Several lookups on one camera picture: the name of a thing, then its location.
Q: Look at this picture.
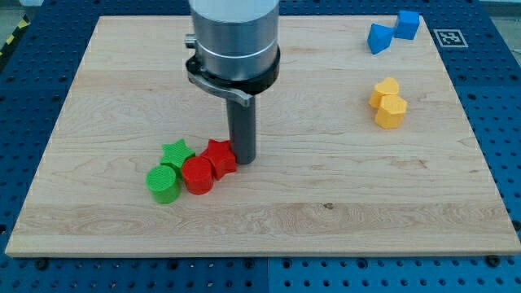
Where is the green cylinder block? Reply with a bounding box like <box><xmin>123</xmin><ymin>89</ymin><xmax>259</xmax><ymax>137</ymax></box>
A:
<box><xmin>146</xmin><ymin>165</ymin><xmax>181</xmax><ymax>204</ymax></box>

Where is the green star block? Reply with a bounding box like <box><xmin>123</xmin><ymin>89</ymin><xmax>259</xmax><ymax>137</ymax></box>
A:
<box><xmin>160</xmin><ymin>139</ymin><xmax>195</xmax><ymax>178</ymax></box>

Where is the red cylinder block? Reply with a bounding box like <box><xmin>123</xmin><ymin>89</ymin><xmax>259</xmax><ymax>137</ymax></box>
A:
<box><xmin>182</xmin><ymin>156</ymin><xmax>213</xmax><ymax>195</ymax></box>

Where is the yellow heart block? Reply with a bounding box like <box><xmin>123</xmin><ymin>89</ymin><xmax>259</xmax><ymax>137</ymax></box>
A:
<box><xmin>369</xmin><ymin>77</ymin><xmax>400</xmax><ymax>108</ymax></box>

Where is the wooden board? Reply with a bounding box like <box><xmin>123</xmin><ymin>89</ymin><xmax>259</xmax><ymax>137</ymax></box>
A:
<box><xmin>6</xmin><ymin>15</ymin><xmax>520</xmax><ymax>258</ymax></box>

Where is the black clamp ring with lever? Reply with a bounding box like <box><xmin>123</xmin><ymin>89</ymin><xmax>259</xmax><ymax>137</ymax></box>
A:
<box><xmin>185</xmin><ymin>47</ymin><xmax>281</xmax><ymax>107</ymax></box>

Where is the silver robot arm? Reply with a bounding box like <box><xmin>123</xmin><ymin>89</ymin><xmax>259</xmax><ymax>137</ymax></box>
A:
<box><xmin>185</xmin><ymin>0</ymin><xmax>281</xmax><ymax>164</ymax></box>

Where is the white fiducial marker tag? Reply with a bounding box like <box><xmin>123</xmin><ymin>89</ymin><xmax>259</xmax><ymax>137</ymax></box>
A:
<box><xmin>433</xmin><ymin>28</ymin><xmax>468</xmax><ymax>48</ymax></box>

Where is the red star block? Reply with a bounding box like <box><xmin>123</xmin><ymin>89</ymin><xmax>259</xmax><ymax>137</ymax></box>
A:
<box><xmin>200</xmin><ymin>139</ymin><xmax>237</xmax><ymax>181</ymax></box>

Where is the blue wedge block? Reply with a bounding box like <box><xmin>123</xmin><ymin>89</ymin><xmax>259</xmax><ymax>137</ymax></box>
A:
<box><xmin>367</xmin><ymin>24</ymin><xmax>394</xmax><ymax>55</ymax></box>

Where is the blue cube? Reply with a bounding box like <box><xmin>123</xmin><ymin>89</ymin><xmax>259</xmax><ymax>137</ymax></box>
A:
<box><xmin>394</xmin><ymin>11</ymin><xmax>420</xmax><ymax>40</ymax></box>

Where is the yellow pentagon block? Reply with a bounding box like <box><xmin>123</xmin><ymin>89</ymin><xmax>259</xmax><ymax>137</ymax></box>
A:
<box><xmin>374</xmin><ymin>95</ymin><xmax>408</xmax><ymax>129</ymax></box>

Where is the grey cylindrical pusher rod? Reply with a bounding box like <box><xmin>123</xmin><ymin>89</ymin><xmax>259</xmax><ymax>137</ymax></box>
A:
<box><xmin>226</xmin><ymin>97</ymin><xmax>256</xmax><ymax>164</ymax></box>

